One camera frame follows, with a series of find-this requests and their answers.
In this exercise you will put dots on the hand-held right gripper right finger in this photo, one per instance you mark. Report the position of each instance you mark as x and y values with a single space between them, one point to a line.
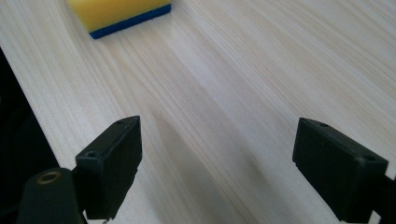
336 174

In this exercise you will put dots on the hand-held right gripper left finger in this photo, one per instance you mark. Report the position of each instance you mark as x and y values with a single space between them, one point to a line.
112 168

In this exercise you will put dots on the yellow and blue sponge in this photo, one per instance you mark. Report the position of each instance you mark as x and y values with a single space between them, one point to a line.
109 12

